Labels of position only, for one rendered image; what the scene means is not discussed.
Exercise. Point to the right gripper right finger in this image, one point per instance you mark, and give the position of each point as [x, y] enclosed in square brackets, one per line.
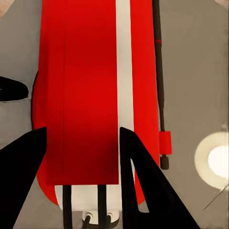
[166, 209]

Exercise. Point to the radio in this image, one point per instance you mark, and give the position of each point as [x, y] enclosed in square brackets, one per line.
[100, 68]

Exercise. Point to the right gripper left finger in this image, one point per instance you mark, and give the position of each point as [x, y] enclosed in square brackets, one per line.
[19, 164]

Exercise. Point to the coffee table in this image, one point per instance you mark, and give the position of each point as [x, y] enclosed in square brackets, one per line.
[195, 62]

